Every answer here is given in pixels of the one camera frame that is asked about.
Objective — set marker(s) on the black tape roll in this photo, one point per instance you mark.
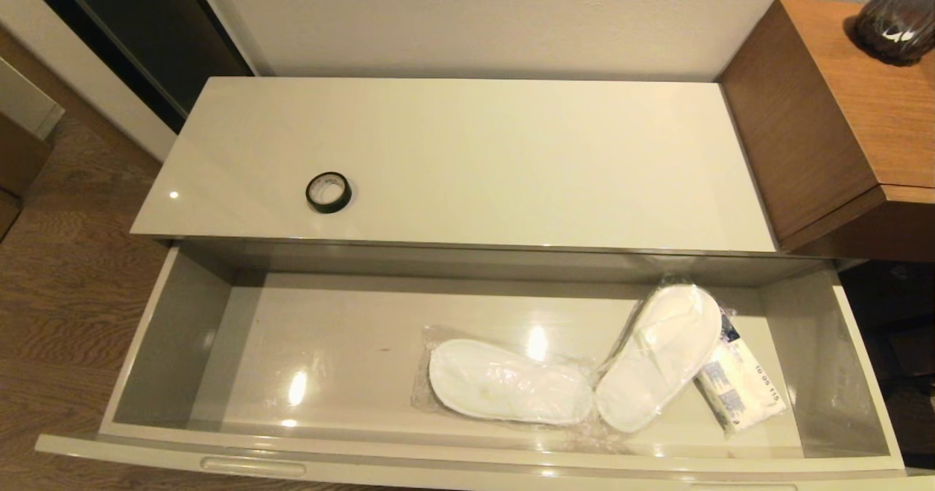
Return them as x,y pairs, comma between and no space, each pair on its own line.
310,197

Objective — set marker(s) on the white slippers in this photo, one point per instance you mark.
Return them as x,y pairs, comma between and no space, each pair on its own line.
657,359
511,385

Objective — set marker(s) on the white packet with blue print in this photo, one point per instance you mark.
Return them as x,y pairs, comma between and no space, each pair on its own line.
741,392

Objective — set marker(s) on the black sliding door panel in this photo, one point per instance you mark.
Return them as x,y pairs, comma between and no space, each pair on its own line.
146,31

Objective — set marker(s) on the brown wooden side cabinet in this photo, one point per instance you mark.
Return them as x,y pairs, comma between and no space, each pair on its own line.
876,111

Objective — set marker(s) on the dark ribbed glass vase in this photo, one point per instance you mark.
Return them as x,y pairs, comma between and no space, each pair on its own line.
902,20

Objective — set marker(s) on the white door frame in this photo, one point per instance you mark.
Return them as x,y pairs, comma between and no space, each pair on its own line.
95,82

